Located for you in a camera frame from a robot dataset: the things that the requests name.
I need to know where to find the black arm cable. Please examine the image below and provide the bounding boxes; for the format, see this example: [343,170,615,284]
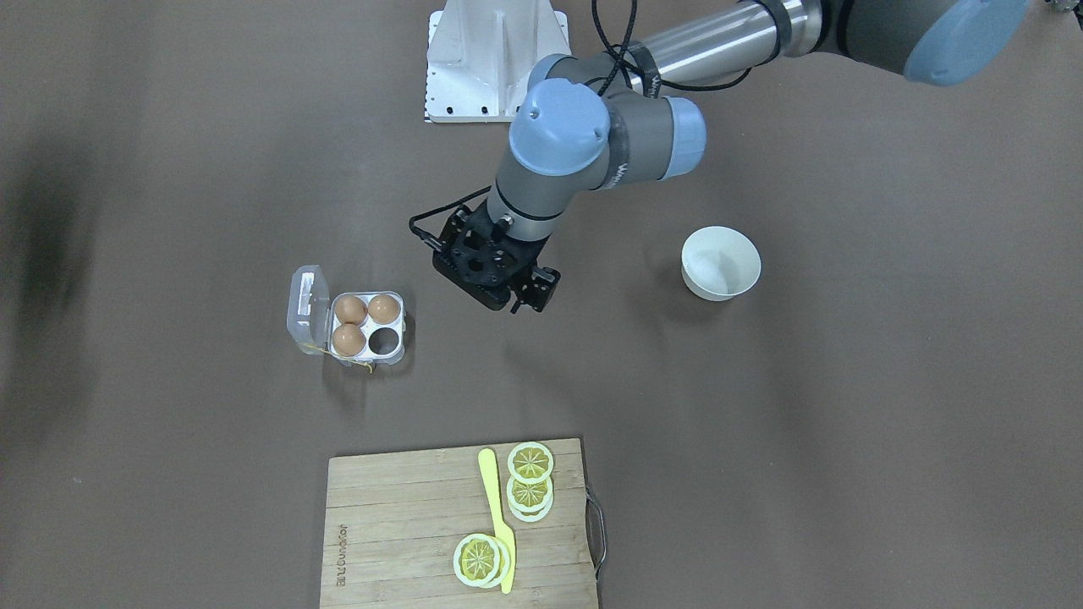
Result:
[408,0,754,255]

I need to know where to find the yellow plastic knife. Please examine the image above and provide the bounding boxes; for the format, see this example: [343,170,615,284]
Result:
[477,448,517,595]

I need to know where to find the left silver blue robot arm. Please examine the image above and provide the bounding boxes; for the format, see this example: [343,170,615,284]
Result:
[409,1,1028,312]

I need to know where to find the brown egg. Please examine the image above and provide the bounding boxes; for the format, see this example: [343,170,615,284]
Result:
[366,294,402,326]
[332,294,368,326]
[332,323,366,358]

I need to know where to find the white bowl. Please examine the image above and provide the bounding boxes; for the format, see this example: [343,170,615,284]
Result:
[680,225,762,302]

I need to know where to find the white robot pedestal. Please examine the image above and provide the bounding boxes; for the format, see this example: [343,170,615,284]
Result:
[423,1,571,124]

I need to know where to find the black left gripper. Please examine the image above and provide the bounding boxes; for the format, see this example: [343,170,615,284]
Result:
[432,206,561,315]

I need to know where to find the wooden cutting board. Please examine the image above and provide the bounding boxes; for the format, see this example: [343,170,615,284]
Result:
[319,438,601,608]

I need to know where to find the clear plastic egg box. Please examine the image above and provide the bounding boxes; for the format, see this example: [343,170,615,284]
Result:
[285,265,407,370]

